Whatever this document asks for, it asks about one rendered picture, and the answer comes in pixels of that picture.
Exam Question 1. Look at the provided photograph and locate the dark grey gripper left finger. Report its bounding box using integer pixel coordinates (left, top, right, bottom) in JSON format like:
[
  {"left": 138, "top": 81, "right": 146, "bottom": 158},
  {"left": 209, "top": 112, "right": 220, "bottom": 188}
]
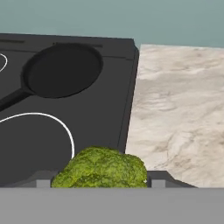
[{"left": 4, "top": 169, "right": 60, "bottom": 189}]

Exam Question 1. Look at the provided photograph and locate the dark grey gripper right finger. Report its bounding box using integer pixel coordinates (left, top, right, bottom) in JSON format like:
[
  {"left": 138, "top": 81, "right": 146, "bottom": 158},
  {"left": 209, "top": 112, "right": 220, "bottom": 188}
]
[{"left": 144, "top": 171, "right": 200, "bottom": 189}]

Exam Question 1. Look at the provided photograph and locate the green broccoli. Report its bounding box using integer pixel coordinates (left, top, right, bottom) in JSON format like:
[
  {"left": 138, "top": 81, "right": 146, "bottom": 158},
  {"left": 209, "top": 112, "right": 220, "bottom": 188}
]
[{"left": 50, "top": 145, "right": 149, "bottom": 189}]

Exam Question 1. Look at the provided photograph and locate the black frying pan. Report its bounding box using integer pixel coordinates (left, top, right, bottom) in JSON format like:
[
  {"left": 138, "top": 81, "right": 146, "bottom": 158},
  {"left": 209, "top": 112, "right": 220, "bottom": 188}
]
[{"left": 0, "top": 42, "right": 104, "bottom": 112}]

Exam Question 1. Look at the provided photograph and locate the black hob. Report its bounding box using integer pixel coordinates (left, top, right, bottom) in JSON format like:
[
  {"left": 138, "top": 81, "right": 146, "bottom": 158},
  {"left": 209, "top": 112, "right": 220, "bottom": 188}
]
[{"left": 0, "top": 32, "right": 140, "bottom": 188}]

